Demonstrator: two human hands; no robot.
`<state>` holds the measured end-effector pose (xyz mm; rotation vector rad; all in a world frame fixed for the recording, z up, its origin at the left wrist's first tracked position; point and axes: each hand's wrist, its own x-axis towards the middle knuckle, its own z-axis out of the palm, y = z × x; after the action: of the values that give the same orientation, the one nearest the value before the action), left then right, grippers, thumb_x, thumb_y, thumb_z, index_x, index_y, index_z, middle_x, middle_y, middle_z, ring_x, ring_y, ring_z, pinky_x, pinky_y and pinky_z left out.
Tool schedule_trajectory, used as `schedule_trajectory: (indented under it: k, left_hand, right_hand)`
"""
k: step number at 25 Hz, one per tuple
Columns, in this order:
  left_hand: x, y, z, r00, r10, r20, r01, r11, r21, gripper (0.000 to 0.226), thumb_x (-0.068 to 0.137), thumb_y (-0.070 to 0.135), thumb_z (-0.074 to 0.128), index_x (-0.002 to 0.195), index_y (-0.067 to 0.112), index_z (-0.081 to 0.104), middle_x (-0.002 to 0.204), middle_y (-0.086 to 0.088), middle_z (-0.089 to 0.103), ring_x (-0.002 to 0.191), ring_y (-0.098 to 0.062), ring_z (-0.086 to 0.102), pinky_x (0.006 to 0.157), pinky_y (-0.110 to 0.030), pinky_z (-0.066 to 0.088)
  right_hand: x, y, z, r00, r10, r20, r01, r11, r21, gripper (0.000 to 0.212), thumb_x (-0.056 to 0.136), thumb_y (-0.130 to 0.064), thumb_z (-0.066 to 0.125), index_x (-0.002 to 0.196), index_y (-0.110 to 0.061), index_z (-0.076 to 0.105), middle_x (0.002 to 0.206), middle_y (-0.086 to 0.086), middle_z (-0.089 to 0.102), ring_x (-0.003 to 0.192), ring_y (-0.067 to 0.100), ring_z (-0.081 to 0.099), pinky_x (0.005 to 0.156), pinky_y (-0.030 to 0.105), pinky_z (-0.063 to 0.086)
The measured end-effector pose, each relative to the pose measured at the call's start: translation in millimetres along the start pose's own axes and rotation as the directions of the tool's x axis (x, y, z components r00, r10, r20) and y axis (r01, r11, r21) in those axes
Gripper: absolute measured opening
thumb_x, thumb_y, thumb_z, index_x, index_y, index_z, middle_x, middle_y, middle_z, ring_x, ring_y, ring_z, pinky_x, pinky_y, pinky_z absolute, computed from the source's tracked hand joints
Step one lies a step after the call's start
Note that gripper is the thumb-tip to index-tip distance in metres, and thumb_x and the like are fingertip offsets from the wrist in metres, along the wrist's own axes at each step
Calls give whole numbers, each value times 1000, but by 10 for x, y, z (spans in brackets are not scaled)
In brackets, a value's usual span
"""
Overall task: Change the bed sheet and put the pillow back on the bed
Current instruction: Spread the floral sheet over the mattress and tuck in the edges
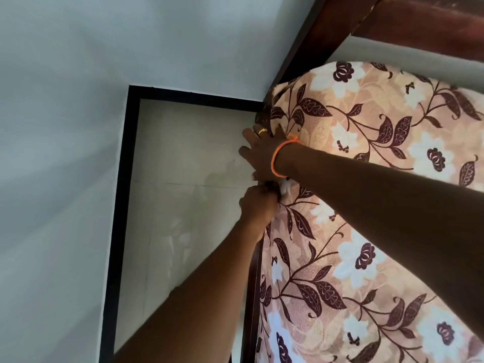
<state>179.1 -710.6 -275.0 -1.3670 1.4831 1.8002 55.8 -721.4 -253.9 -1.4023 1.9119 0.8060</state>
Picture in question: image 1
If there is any person's left hand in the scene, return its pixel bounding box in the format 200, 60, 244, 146
238, 185, 280, 238

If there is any person's right hand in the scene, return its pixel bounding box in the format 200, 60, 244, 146
238, 124, 299, 182

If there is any peach floral sheet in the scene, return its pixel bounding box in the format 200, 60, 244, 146
255, 60, 484, 363

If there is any brown wooden bed headboard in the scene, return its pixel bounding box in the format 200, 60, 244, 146
264, 0, 484, 106

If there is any person's right forearm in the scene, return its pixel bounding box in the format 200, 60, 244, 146
278, 141, 484, 337

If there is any person's left forearm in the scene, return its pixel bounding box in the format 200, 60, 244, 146
113, 221, 271, 363

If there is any orange wrist band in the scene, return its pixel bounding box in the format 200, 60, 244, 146
271, 135, 300, 179

